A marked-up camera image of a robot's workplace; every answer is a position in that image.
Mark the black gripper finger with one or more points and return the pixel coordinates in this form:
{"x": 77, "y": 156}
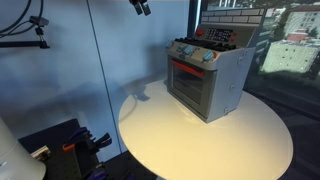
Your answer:
{"x": 145, "y": 7}
{"x": 136, "y": 6}

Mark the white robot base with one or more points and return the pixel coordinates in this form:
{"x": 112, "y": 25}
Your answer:
{"x": 16, "y": 156}

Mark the blue stove knob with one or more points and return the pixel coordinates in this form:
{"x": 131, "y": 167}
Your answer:
{"x": 189, "y": 50}

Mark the grey toy stove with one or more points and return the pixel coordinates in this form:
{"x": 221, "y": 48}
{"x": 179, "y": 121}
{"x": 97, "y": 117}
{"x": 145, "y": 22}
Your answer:
{"x": 226, "y": 76}

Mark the black boom stand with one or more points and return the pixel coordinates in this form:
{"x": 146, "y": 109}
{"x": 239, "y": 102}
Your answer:
{"x": 20, "y": 44}

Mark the black equipment with orange parts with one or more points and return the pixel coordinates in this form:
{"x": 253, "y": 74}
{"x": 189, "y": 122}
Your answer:
{"x": 53, "y": 136}

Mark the black orange bar clamp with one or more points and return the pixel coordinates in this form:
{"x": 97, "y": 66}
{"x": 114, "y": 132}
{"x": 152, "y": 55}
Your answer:
{"x": 78, "y": 156}

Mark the silver metal block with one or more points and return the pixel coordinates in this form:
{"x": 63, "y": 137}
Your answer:
{"x": 40, "y": 153}

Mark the dark window frame post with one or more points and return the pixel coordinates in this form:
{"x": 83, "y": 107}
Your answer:
{"x": 193, "y": 16}

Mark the black camera on stand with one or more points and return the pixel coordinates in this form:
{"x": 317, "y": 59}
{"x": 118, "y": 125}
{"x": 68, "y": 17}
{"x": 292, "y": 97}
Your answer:
{"x": 38, "y": 21}

